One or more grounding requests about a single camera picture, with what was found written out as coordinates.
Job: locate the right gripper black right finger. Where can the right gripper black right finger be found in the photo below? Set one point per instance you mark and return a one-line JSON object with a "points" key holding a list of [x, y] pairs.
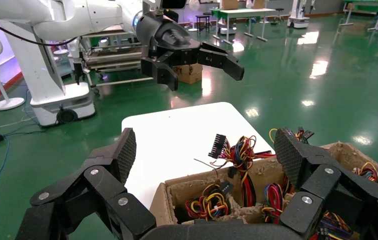
{"points": [[321, 185]]}

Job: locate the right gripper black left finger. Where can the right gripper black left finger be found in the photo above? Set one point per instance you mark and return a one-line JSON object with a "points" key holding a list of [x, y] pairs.
{"points": [[102, 188]]}

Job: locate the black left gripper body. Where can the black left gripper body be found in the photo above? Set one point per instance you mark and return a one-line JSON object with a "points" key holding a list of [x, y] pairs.
{"points": [[165, 36]]}

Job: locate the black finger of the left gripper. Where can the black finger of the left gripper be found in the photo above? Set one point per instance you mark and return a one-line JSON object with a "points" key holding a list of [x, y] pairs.
{"points": [[225, 61], [162, 71]]}

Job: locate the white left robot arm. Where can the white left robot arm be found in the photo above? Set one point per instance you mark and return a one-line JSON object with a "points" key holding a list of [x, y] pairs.
{"points": [[76, 16]]}

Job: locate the small brown cardboard carton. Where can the small brown cardboard carton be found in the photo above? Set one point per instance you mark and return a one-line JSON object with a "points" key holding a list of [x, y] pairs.
{"points": [[190, 74]]}

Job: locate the black stool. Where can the black stool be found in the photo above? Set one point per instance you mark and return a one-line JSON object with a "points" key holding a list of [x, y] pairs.
{"points": [[203, 16]]}

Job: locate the metal shelf cart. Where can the metal shelf cart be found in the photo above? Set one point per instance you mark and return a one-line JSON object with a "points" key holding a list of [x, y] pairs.
{"points": [[116, 53]]}

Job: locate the green top table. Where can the green top table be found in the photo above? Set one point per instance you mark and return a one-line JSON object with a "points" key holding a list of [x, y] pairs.
{"points": [[370, 5], [241, 13]]}

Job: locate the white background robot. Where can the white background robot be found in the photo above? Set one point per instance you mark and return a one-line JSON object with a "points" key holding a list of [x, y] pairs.
{"points": [[298, 21]]}

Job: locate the brown cardboard divider box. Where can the brown cardboard divider box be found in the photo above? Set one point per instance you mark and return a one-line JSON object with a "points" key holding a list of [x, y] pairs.
{"points": [[188, 188]]}

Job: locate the white robot body column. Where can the white robot body column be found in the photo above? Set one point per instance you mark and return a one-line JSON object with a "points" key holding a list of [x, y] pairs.
{"points": [[40, 66]]}

